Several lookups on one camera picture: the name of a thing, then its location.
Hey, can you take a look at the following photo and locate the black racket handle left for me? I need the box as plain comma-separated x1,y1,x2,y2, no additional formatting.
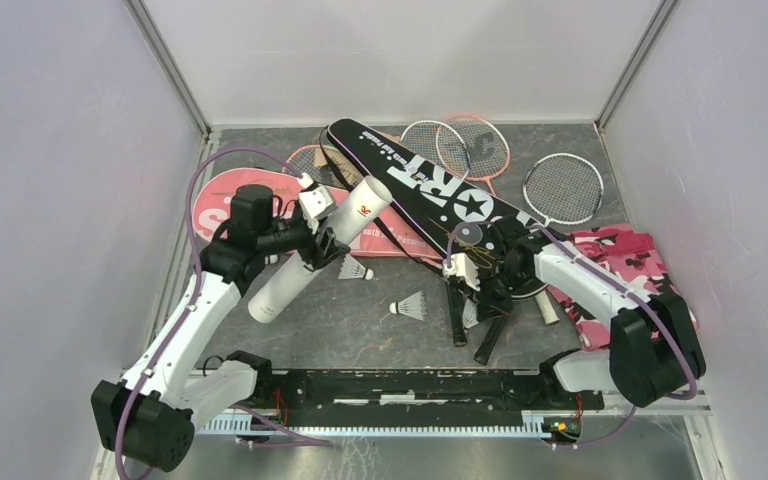
446,282,468,348

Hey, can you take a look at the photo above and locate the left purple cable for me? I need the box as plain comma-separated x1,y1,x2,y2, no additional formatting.
113,146,316,480

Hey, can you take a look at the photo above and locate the white racket right side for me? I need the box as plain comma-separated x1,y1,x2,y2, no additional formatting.
523,153,604,226

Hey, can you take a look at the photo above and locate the white racket handle right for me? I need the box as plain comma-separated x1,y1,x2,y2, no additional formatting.
534,289,560,325

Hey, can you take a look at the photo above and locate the black racket handle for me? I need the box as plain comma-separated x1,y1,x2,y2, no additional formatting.
446,282,468,348
473,311,512,366

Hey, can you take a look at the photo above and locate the white frame badminton racket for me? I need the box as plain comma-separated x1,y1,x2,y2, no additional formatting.
400,120,470,179

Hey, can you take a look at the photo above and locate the pink SPORT racket bag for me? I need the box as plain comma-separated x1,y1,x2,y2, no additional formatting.
192,168,441,262

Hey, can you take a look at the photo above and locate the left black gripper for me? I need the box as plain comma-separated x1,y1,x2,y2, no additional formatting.
257,210,350,270

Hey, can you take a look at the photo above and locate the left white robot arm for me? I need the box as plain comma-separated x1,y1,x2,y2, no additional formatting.
91,183,341,478

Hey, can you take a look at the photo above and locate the white shuttlecock tube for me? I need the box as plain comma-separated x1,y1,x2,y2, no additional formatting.
248,176,393,323

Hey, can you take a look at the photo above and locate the shuttlecock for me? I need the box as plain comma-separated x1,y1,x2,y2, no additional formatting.
338,254,374,280
389,291,427,321
461,299,479,330

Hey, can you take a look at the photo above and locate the pink frame badminton racket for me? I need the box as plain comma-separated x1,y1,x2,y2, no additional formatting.
444,113,511,196

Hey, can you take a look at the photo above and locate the black SPORT racket bag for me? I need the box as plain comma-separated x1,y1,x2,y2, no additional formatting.
325,118,546,299

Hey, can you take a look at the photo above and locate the black racket handle right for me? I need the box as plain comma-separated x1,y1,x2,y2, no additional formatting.
473,311,512,366

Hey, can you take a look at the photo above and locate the white toothed cable duct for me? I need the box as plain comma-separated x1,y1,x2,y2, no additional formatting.
198,410,578,440

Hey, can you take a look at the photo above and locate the pink camouflage cloth bag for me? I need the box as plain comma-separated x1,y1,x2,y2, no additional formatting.
548,223,677,351

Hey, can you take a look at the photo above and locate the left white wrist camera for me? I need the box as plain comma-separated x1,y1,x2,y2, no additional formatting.
298,185,337,223

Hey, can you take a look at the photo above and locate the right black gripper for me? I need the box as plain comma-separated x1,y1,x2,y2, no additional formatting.
464,261,531,322

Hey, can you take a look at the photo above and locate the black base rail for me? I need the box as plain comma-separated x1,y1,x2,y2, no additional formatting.
243,369,605,428

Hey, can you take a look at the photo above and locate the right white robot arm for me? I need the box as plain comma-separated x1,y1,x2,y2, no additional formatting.
479,215,706,408

